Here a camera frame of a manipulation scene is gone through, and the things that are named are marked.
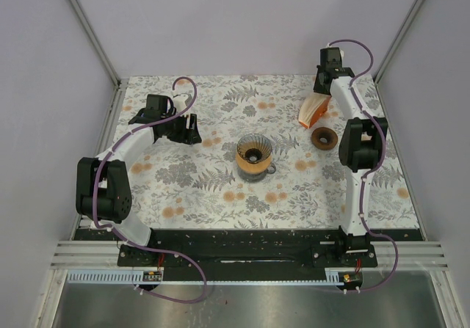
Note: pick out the clear ribbed glass dripper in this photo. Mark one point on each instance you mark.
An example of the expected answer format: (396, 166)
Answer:
(253, 153)

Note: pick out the white slotted cable duct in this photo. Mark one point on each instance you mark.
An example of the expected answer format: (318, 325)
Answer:
(132, 277)

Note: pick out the floral patterned table mat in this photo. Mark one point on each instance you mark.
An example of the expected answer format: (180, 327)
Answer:
(181, 186)

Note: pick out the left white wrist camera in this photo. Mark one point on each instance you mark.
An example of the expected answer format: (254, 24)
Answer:
(182, 103)

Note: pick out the glass coffee server carafe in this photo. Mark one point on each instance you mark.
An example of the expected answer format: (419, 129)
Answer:
(256, 177)

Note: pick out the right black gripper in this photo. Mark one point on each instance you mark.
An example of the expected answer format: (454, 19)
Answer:
(316, 88)

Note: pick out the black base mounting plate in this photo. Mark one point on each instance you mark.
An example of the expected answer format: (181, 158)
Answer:
(251, 255)

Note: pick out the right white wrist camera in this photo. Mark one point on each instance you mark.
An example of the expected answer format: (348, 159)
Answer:
(341, 51)

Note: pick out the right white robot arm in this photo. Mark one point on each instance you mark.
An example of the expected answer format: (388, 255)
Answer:
(361, 151)

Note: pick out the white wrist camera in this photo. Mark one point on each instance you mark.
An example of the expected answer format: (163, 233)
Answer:
(341, 51)
(182, 103)

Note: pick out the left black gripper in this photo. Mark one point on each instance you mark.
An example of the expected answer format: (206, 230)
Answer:
(194, 136)

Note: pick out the paper coffee filter pack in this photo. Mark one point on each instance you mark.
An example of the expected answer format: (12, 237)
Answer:
(312, 109)

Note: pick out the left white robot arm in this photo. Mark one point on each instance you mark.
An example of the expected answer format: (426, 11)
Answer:
(103, 191)

